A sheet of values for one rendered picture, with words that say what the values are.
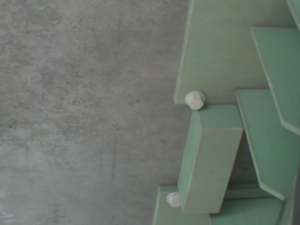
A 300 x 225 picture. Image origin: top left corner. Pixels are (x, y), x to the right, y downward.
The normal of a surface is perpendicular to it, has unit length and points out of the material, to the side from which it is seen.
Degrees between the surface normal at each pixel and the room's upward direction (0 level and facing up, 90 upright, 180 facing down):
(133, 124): 0
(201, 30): 0
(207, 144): 0
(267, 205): 90
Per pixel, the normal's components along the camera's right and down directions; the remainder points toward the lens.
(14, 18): 0.11, 0.71
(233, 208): 0.09, -0.70
